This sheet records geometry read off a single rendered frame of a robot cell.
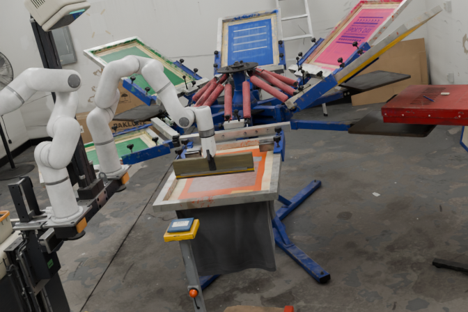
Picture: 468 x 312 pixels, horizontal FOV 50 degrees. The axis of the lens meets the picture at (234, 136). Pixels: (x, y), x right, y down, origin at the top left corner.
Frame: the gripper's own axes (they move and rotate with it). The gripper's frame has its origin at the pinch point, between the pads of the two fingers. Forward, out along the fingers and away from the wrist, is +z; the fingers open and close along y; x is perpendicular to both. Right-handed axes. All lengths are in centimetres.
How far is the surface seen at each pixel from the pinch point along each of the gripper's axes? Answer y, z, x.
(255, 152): -49, 15, 14
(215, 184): -10.8, 14.6, -3.2
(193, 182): -15.8, 14.7, -15.5
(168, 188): -4.1, 11.2, -25.7
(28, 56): -459, -19, -342
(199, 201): 13.9, 11.7, -6.3
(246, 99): -101, -4, 7
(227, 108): -96, -1, -6
